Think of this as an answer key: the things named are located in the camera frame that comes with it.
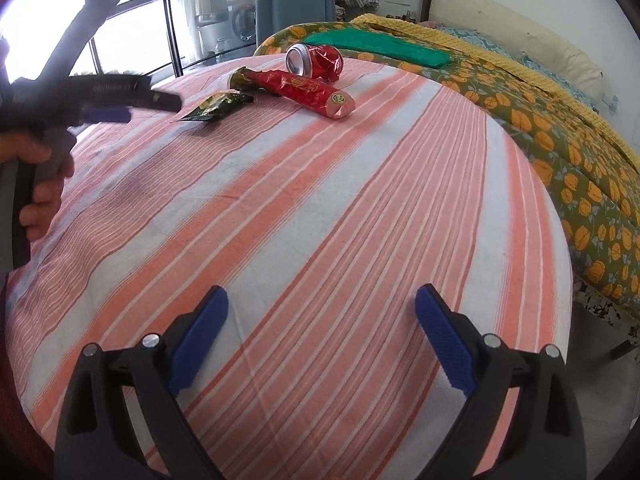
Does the person's left hand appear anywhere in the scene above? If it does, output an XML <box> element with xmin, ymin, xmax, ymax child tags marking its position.
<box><xmin>0</xmin><ymin>127</ymin><xmax>65</xmax><ymax>243</ymax></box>

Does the grey washing machine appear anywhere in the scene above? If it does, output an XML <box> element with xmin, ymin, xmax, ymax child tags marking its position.
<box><xmin>226</xmin><ymin>0</ymin><xmax>258</xmax><ymax>43</ymax></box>

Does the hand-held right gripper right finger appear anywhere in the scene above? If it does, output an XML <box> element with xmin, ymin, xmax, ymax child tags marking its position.
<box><xmin>414</xmin><ymin>283</ymin><xmax>587</xmax><ymax>480</ymax></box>

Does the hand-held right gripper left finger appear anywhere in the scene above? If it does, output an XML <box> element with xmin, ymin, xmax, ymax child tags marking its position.
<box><xmin>54</xmin><ymin>285</ymin><xmax>231</xmax><ymax>480</ymax></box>

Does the yellow blanket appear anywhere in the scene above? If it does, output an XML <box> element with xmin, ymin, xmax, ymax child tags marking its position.
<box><xmin>350</xmin><ymin>12</ymin><xmax>640</xmax><ymax>161</ymax></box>

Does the green folded cloth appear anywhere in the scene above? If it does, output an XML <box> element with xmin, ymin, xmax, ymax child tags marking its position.
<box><xmin>301</xmin><ymin>30</ymin><xmax>451</xmax><ymax>69</ymax></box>

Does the blue patterned pillow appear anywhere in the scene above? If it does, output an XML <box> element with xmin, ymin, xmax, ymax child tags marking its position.
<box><xmin>440</xmin><ymin>25</ymin><xmax>596</xmax><ymax>106</ymax></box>

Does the orange white striped tablecloth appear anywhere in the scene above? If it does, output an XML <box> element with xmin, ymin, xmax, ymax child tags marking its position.
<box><xmin>5</xmin><ymin>55</ymin><xmax>573</xmax><ymax>480</ymax></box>

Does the red foil wrapper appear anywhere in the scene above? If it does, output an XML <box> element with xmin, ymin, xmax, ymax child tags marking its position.
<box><xmin>222</xmin><ymin>66</ymin><xmax>356</xmax><ymax>121</ymax></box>

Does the cream headboard cushion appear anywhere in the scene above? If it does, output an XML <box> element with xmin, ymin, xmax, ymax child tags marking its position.
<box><xmin>430</xmin><ymin>0</ymin><xmax>603</xmax><ymax>91</ymax></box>

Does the bed with orange floral cover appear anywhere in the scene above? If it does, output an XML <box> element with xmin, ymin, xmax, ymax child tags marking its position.
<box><xmin>253</xmin><ymin>21</ymin><xmax>640</xmax><ymax>301</ymax></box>

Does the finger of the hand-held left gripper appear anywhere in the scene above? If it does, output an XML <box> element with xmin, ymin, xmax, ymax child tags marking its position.
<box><xmin>42</xmin><ymin>0</ymin><xmax>121</xmax><ymax>81</ymax></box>
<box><xmin>75</xmin><ymin>76</ymin><xmax>183</xmax><ymax>126</ymax></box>

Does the crushed red drink can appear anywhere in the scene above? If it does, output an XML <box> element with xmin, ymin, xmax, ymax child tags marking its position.
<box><xmin>285</xmin><ymin>43</ymin><xmax>345</xmax><ymax>83</ymax></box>

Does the dark green foil packet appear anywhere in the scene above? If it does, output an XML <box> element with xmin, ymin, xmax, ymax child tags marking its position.
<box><xmin>180</xmin><ymin>91</ymin><xmax>255</xmax><ymax>123</ymax></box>

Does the black white floral sheet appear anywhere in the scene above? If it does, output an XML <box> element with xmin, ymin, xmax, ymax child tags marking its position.
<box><xmin>575</xmin><ymin>280</ymin><xmax>640</xmax><ymax>341</ymax></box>

